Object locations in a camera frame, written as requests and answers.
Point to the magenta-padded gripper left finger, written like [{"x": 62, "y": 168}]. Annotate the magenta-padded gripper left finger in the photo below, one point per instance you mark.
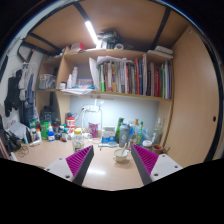
[{"x": 78, "y": 160}]

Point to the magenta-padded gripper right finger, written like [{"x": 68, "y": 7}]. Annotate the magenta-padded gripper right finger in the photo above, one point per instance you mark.
[{"x": 146, "y": 159}]

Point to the brown jar white lid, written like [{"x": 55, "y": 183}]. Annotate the brown jar white lid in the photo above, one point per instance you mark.
[{"x": 147, "y": 145}]

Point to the brown cup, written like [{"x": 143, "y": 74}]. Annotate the brown cup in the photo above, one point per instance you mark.
[{"x": 157, "y": 149}]

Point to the cream ceramic mug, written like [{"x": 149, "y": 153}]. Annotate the cream ceramic mug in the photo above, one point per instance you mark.
[{"x": 119, "y": 157}]

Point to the dark pill bottle green cap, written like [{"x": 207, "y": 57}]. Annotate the dark pill bottle green cap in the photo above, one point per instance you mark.
[{"x": 64, "y": 136}]

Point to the clear glass bottle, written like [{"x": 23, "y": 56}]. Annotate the clear glass bottle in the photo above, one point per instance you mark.
[{"x": 157, "y": 133}]

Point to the clear bottle gold cap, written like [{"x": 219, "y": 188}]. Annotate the clear bottle gold cap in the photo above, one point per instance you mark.
[{"x": 135, "y": 128}]

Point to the grey shaker bottle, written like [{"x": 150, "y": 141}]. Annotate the grey shaker bottle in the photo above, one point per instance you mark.
[{"x": 124, "y": 135}]

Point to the pink packet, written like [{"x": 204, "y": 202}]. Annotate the pink packet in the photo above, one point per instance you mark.
[{"x": 93, "y": 130}]

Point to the small white blue bottle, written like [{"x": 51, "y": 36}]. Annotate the small white blue bottle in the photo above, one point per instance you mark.
[{"x": 51, "y": 136}]

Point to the red and white canister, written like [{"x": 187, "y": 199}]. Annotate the red and white canister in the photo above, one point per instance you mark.
[{"x": 70, "y": 122}]

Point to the blue and white carton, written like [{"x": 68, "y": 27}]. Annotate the blue and white carton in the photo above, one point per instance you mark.
[{"x": 108, "y": 135}]

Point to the tall green bottle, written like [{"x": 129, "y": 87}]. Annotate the tall green bottle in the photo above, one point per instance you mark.
[{"x": 119, "y": 128}]

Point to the silver can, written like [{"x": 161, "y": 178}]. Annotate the silver can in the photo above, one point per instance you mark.
[{"x": 35, "y": 142}]

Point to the black case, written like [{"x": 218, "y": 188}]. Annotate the black case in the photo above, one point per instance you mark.
[{"x": 46, "y": 114}]

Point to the wooden shelf unit with books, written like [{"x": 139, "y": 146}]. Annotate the wooden shelf unit with books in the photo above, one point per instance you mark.
[{"x": 133, "y": 96}]

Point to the black bag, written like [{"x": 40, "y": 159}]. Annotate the black bag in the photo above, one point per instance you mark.
[{"x": 9, "y": 140}]

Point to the hanging clothes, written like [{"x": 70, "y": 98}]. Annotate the hanging clothes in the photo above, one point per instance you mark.
[{"x": 15, "y": 93}]

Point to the long ceiling light strip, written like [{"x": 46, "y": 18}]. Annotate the long ceiling light strip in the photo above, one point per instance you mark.
[{"x": 91, "y": 31}]

